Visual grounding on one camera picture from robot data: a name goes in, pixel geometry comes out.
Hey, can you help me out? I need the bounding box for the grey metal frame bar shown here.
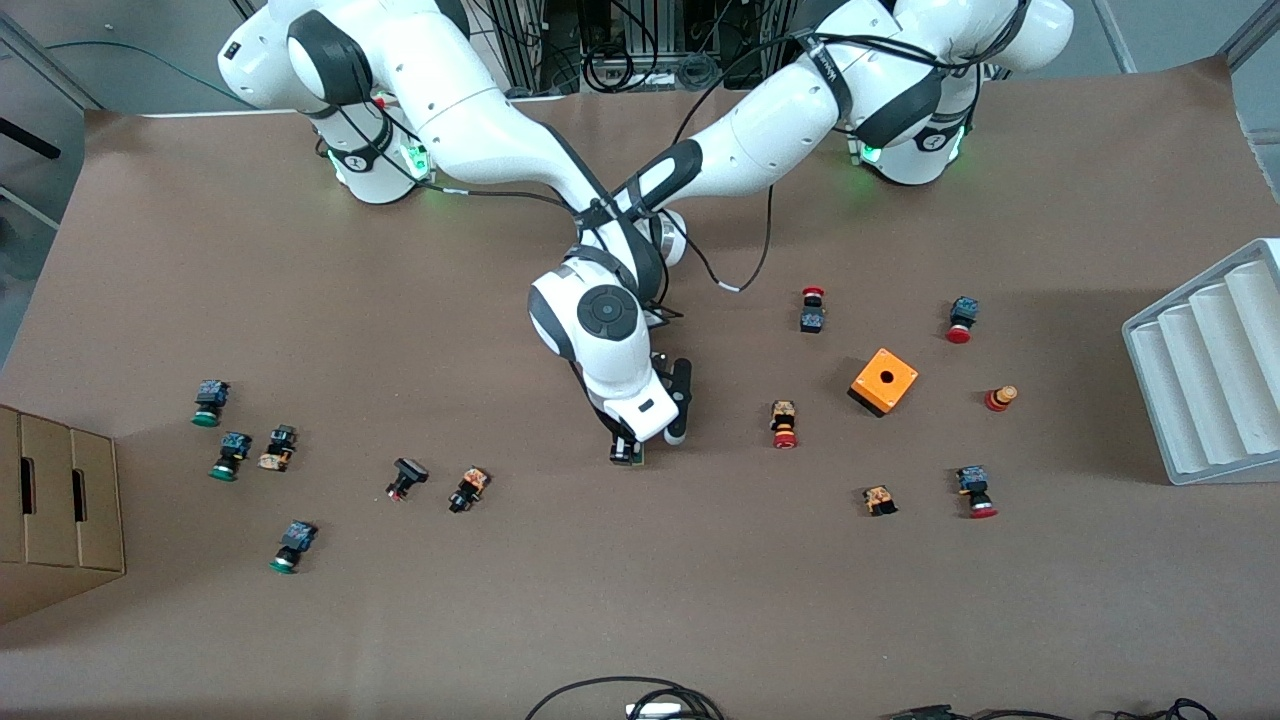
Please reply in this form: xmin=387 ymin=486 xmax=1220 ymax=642
xmin=1218 ymin=0 xmax=1280 ymax=71
xmin=1092 ymin=0 xmax=1139 ymax=73
xmin=0 ymin=15 xmax=106 ymax=111

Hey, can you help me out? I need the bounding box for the green mushroom push button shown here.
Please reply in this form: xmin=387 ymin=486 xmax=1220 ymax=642
xmin=268 ymin=520 xmax=319 ymax=575
xmin=208 ymin=431 xmax=253 ymax=482
xmin=191 ymin=379 xmax=231 ymax=428

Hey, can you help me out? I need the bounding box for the black cable with connector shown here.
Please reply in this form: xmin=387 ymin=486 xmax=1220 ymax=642
xmin=880 ymin=704 xmax=1111 ymax=720

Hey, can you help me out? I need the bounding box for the orange button enclosure box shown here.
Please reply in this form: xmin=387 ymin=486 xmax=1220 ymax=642
xmin=847 ymin=347 xmax=920 ymax=418

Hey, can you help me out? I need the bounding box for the black arm cable white tag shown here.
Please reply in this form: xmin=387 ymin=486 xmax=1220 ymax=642
xmin=680 ymin=185 xmax=776 ymax=294
xmin=422 ymin=180 xmax=586 ymax=221

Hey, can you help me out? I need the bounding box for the grey white ribbed tray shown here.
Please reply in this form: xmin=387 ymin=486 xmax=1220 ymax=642
xmin=1121 ymin=238 xmax=1280 ymax=487

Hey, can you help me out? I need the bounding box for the black equipment rack with cables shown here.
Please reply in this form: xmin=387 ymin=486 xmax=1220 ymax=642
xmin=490 ymin=0 xmax=811 ymax=96

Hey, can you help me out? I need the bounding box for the black looped cable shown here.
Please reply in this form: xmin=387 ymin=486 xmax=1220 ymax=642
xmin=524 ymin=676 xmax=726 ymax=720

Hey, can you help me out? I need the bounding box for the brown cardboard box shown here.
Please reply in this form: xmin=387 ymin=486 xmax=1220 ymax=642
xmin=0 ymin=404 xmax=127 ymax=626

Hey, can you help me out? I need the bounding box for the black rod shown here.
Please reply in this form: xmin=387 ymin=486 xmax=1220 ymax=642
xmin=0 ymin=117 xmax=61 ymax=161

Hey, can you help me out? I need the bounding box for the black rectangular push button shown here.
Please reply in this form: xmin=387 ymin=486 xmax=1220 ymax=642
xmin=386 ymin=457 xmax=430 ymax=502

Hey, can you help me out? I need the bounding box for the black coiled cable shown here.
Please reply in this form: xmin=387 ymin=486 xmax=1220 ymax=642
xmin=1115 ymin=698 xmax=1221 ymax=720

